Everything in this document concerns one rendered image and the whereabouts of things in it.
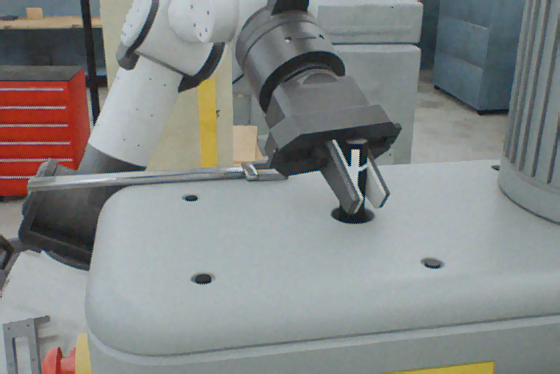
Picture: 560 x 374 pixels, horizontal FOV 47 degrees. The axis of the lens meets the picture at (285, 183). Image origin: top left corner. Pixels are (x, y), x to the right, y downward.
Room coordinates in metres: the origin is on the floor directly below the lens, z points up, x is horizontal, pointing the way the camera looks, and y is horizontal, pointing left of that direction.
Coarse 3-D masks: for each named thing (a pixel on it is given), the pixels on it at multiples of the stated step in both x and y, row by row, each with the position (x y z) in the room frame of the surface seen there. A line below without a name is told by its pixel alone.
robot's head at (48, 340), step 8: (40, 336) 0.62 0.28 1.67; (48, 336) 0.63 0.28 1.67; (56, 336) 0.65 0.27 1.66; (16, 344) 0.63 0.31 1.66; (24, 344) 0.62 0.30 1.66; (40, 344) 0.62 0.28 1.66; (48, 344) 0.63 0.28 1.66; (56, 344) 0.64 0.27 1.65; (24, 352) 0.62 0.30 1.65; (40, 352) 0.62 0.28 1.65; (64, 352) 0.68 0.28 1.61; (24, 360) 0.61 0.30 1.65; (24, 368) 0.60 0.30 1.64
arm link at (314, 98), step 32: (288, 32) 0.59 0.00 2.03; (320, 32) 0.60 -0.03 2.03; (256, 64) 0.58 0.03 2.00; (288, 64) 0.57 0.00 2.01; (320, 64) 0.58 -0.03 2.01; (256, 96) 0.58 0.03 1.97; (288, 96) 0.54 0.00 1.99; (320, 96) 0.55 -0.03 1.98; (352, 96) 0.56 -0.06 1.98; (288, 128) 0.51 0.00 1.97; (320, 128) 0.51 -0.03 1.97; (352, 128) 0.52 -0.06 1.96; (384, 128) 0.54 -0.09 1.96; (288, 160) 0.52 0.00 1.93
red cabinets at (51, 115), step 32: (0, 96) 4.67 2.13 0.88; (32, 96) 4.68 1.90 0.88; (64, 96) 4.70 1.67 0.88; (0, 128) 4.67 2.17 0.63; (32, 128) 4.68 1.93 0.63; (64, 128) 4.69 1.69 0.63; (0, 160) 4.65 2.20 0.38; (32, 160) 4.67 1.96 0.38; (64, 160) 4.68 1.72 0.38; (0, 192) 4.67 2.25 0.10
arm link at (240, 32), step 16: (192, 0) 0.67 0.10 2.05; (208, 0) 0.63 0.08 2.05; (224, 0) 0.63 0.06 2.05; (240, 0) 0.63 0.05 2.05; (256, 0) 0.63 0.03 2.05; (272, 0) 0.61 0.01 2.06; (288, 0) 0.61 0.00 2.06; (304, 0) 0.62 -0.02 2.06; (192, 16) 0.68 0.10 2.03; (208, 16) 0.63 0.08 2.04; (224, 16) 0.63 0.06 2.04; (240, 16) 0.64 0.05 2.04; (256, 16) 0.61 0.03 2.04; (272, 16) 0.61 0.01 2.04; (288, 16) 0.61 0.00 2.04; (304, 16) 0.61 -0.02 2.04; (208, 32) 0.64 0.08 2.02; (224, 32) 0.64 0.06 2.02; (240, 32) 0.64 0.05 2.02; (256, 32) 0.60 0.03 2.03; (240, 48) 0.61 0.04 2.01; (240, 64) 0.62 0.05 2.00
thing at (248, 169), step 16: (64, 176) 0.57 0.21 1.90; (80, 176) 0.57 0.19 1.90; (96, 176) 0.57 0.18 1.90; (112, 176) 0.57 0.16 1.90; (128, 176) 0.57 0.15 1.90; (144, 176) 0.57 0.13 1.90; (160, 176) 0.57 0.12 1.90; (176, 176) 0.57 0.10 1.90; (192, 176) 0.57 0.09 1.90; (208, 176) 0.58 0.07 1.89; (224, 176) 0.58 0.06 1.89; (240, 176) 0.58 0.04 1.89; (256, 176) 0.58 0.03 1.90; (272, 176) 0.58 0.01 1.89
